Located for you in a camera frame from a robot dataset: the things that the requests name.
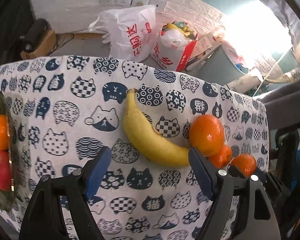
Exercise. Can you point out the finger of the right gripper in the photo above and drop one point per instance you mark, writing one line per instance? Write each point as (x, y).
(276, 191)

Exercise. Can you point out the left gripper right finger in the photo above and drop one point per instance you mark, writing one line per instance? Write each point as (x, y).
(255, 215)

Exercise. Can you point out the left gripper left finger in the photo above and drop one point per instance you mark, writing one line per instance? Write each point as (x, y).
(44, 219)

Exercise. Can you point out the small tangerine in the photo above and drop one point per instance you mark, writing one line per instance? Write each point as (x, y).
(221, 159)
(245, 163)

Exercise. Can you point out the large red apple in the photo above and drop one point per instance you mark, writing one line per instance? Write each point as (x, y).
(5, 172)

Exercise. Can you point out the large orange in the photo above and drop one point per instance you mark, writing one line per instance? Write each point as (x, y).
(206, 134)

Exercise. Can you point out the long yellow banana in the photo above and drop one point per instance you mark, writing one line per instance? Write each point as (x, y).
(147, 141)

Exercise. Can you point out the green glass fruit plate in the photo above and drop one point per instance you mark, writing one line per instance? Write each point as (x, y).
(7, 197)

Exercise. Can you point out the cat pattern tablecloth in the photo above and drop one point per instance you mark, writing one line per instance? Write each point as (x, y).
(64, 109)

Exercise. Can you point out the grey bin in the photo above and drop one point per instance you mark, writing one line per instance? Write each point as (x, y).
(219, 69)

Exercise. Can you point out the cardboard box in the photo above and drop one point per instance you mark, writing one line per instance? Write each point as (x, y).
(44, 48)

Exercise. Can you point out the black speaker on box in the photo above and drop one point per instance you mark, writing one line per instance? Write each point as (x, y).
(31, 40)

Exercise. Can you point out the red white bag of items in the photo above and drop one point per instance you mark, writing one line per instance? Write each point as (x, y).
(174, 46)

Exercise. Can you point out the white plastic shopping bag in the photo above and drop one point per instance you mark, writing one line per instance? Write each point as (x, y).
(131, 31)

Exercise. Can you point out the white wall socket strip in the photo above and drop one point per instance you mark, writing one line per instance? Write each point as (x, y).
(159, 4)

